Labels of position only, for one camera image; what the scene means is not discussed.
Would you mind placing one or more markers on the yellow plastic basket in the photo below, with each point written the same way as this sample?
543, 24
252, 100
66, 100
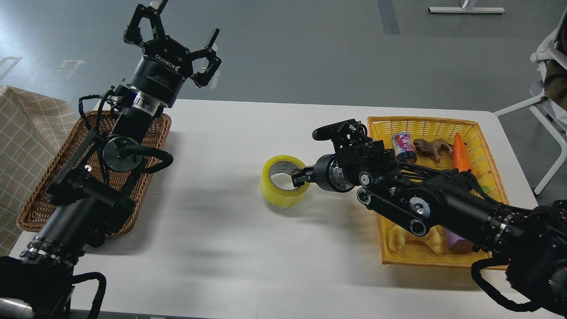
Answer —
415, 253

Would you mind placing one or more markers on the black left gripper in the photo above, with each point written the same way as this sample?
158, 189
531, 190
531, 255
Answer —
163, 71

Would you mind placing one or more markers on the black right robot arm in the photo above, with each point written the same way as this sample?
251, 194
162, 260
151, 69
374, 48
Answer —
527, 269

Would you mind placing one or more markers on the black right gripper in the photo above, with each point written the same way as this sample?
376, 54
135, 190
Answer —
326, 173

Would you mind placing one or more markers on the small soda can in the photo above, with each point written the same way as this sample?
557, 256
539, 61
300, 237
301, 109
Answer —
403, 147

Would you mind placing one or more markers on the yellow tape roll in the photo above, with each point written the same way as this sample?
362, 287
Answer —
274, 194

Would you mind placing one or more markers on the purple foam cube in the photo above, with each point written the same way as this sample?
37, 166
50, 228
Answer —
456, 243

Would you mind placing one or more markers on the brown toy animal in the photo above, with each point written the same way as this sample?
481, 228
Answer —
432, 148

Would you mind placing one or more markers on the orange toy carrot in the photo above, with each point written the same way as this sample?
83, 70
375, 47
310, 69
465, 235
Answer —
461, 159

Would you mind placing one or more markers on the white chair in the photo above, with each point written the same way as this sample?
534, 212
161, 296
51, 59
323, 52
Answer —
548, 104

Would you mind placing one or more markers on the beige checkered cloth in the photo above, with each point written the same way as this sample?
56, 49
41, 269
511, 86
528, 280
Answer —
32, 129

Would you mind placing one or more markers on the white floor stand base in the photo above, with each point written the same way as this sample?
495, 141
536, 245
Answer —
466, 7

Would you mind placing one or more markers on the toy croissant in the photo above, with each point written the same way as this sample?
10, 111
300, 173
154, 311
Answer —
398, 237

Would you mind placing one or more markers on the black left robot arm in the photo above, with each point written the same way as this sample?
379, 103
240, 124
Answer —
93, 191

